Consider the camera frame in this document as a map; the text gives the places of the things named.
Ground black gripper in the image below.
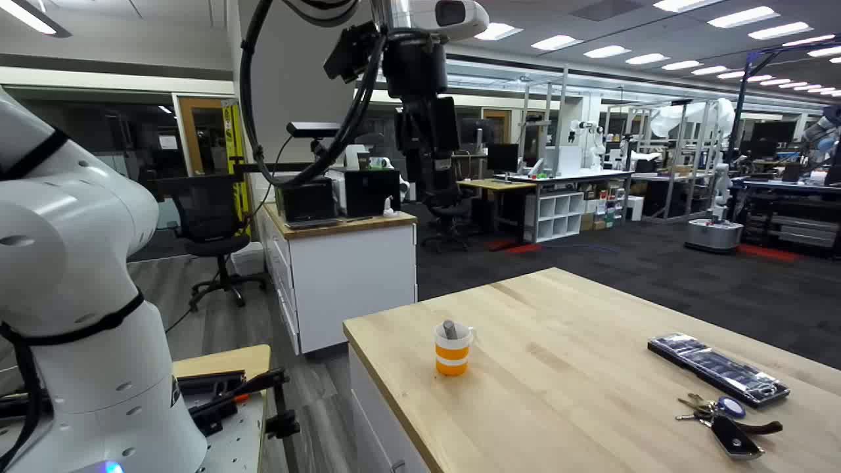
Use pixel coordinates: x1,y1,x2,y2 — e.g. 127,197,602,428
381,35,464,185

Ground orange white striped cup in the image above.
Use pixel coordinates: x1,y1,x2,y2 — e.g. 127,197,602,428
435,322,478,381

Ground black computer box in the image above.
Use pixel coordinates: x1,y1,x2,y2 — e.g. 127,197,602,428
343,165,406,222

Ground wooden desk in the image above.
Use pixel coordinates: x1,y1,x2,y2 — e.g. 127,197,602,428
458,177,540,236

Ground black monitor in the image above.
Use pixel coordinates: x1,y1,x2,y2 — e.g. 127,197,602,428
278,177,343,226

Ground white cube shelf unit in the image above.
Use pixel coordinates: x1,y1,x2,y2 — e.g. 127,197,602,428
522,185,589,247

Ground white cabinet with wood top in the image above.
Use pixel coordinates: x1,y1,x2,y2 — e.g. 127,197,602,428
261,202,422,358

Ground wooden door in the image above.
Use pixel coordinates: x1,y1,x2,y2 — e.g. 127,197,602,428
173,94,234,178

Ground black office chair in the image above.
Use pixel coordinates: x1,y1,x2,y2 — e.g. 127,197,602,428
169,171,269,311

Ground black clamp tool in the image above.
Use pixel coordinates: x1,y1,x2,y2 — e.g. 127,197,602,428
177,368,302,441

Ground dark workbench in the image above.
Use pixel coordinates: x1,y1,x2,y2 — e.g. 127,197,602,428
738,177,841,259

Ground black remote control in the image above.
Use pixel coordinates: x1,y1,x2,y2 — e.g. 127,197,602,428
646,331,795,411

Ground key bunch with black fob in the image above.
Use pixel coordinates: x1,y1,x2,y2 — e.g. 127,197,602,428
674,393,786,460

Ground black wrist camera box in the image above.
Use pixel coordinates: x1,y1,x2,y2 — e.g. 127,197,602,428
322,18,384,87

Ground black camera on stand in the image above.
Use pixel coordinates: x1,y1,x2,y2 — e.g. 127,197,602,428
284,118,345,142

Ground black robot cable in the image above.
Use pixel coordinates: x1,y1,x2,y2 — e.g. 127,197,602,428
238,0,389,189

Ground yellow black strap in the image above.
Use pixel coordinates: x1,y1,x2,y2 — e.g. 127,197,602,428
222,100,255,240

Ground white robot on pedestal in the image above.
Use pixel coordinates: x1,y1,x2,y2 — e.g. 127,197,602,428
684,161,748,255

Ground black camera boom stand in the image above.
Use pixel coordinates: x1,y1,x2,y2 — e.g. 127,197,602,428
725,33,841,171

